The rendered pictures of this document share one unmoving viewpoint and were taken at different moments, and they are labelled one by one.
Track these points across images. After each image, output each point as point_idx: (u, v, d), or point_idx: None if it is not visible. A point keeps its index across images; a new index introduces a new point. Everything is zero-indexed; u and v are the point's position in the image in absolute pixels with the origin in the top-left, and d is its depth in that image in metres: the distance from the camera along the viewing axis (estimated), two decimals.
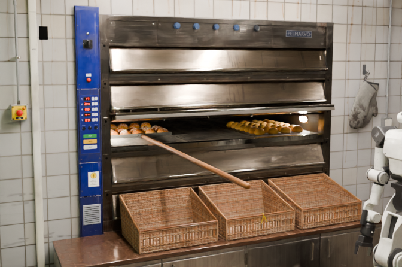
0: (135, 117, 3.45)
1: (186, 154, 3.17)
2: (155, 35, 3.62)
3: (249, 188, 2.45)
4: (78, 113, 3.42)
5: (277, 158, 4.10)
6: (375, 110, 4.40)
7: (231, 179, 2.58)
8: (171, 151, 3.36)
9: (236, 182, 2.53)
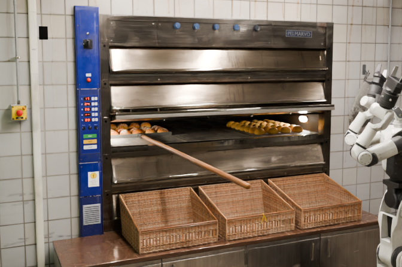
0: (135, 117, 3.45)
1: (186, 154, 3.17)
2: (155, 35, 3.62)
3: (249, 188, 2.45)
4: (78, 113, 3.42)
5: (277, 158, 4.10)
6: None
7: (231, 179, 2.58)
8: (171, 151, 3.36)
9: (236, 182, 2.53)
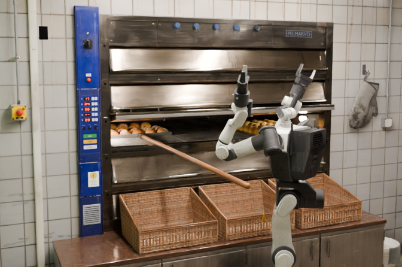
0: (135, 117, 3.45)
1: (186, 154, 3.17)
2: (155, 35, 3.62)
3: (249, 188, 2.45)
4: (78, 113, 3.42)
5: None
6: (375, 110, 4.40)
7: (231, 179, 2.58)
8: (171, 151, 3.36)
9: (236, 182, 2.53)
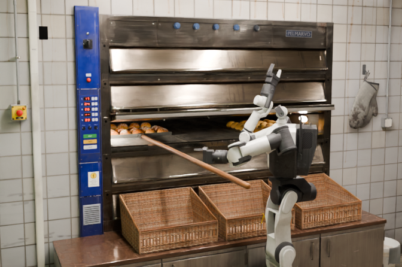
0: (135, 117, 3.45)
1: (186, 154, 3.17)
2: (155, 35, 3.62)
3: (249, 188, 2.45)
4: (78, 113, 3.42)
5: None
6: (375, 110, 4.40)
7: (231, 179, 2.58)
8: (171, 151, 3.36)
9: (236, 182, 2.53)
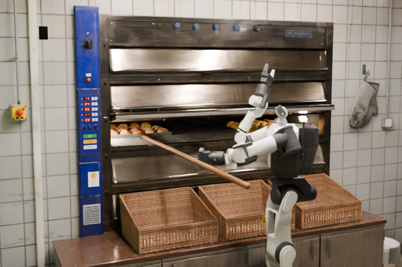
0: (135, 117, 3.45)
1: (186, 154, 3.17)
2: (155, 35, 3.62)
3: (249, 188, 2.45)
4: (78, 113, 3.42)
5: None
6: (375, 110, 4.40)
7: (231, 179, 2.58)
8: (171, 151, 3.36)
9: (236, 182, 2.53)
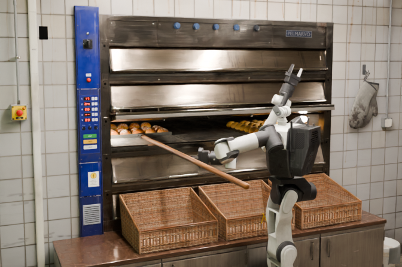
0: (135, 117, 3.45)
1: (185, 154, 3.17)
2: (155, 35, 3.62)
3: (248, 188, 2.45)
4: (78, 113, 3.42)
5: None
6: (375, 110, 4.40)
7: (230, 179, 2.58)
8: (171, 151, 3.36)
9: (235, 182, 2.52)
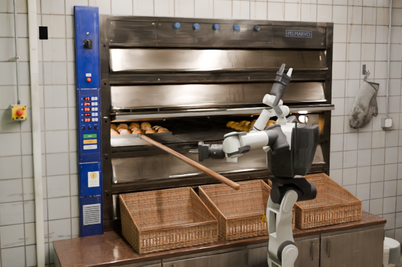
0: (135, 117, 3.45)
1: (181, 155, 3.16)
2: (155, 35, 3.62)
3: (238, 190, 2.43)
4: (78, 113, 3.42)
5: None
6: (375, 110, 4.40)
7: (222, 180, 2.56)
8: (168, 151, 3.35)
9: (227, 183, 2.51)
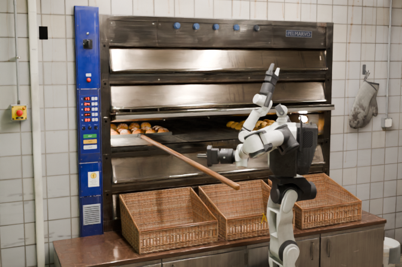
0: (135, 117, 3.45)
1: (181, 155, 3.16)
2: (155, 35, 3.62)
3: (238, 190, 2.43)
4: (78, 113, 3.42)
5: None
6: (375, 110, 4.40)
7: (222, 180, 2.56)
8: (168, 151, 3.35)
9: (227, 183, 2.51)
